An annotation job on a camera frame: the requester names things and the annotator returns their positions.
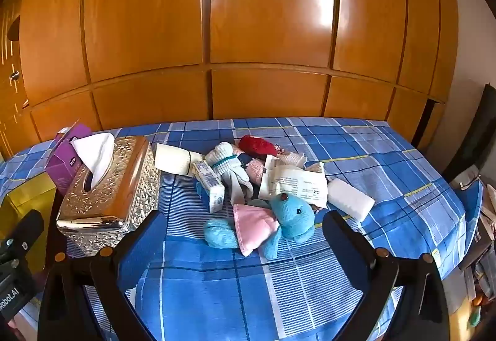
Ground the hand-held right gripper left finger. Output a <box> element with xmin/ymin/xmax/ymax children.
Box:
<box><xmin>37</xmin><ymin>209</ymin><xmax>167</xmax><ymax>341</ymax></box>

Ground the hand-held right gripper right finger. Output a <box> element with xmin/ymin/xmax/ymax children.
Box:
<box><xmin>321</xmin><ymin>210</ymin><xmax>452</xmax><ymax>341</ymax></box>

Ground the white knitted sock doll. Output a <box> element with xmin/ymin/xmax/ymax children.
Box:
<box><xmin>205</xmin><ymin>142</ymin><xmax>254</xmax><ymax>206</ymax></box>

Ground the red knitted pouch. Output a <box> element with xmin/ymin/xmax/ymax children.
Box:
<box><xmin>237</xmin><ymin>135</ymin><xmax>280</xmax><ymax>157</ymax></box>

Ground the white folded pad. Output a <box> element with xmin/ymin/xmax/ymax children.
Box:
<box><xmin>326</xmin><ymin>177</ymin><xmax>376</xmax><ymax>223</ymax></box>

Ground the blue plush toy pink dress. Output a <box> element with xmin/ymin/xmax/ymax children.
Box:
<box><xmin>204</xmin><ymin>194</ymin><xmax>316</xmax><ymax>260</ymax></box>

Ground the yellow box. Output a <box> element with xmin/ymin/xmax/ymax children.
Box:
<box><xmin>0</xmin><ymin>186</ymin><xmax>59</xmax><ymax>276</ymax></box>

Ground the blue plaid bed sheet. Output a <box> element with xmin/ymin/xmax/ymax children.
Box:
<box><xmin>0</xmin><ymin>116</ymin><xmax>483</xmax><ymax>341</ymax></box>

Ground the small white blue packet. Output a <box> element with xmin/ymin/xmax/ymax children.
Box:
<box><xmin>193</xmin><ymin>161</ymin><xmax>226</xmax><ymax>214</ymax></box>

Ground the white rolled cloth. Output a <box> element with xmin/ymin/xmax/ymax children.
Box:
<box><xmin>154</xmin><ymin>143</ymin><xmax>204</xmax><ymax>176</ymax></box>

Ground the white tissue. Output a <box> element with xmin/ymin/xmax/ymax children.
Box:
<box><xmin>72</xmin><ymin>133</ymin><xmax>116</xmax><ymax>190</ymax></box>

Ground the purple cloth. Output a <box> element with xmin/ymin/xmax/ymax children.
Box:
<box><xmin>44</xmin><ymin>118</ymin><xmax>94</xmax><ymax>196</ymax></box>

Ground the pink knitted cloth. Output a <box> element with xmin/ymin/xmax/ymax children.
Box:
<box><xmin>243</xmin><ymin>157</ymin><xmax>268</xmax><ymax>185</ymax></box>

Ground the pile of household clutter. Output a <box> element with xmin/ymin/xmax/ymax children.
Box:
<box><xmin>449</xmin><ymin>167</ymin><xmax>496</xmax><ymax>330</ymax></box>

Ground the wooden door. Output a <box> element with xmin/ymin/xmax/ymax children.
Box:
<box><xmin>0</xmin><ymin>0</ymin><xmax>29</xmax><ymax>161</ymax></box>

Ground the dark chair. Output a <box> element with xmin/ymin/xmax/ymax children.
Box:
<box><xmin>442</xmin><ymin>83</ymin><xmax>496</xmax><ymax>187</ymax></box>

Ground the wooden wardrobe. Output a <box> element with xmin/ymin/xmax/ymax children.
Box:
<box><xmin>15</xmin><ymin>0</ymin><xmax>460</xmax><ymax>160</ymax></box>

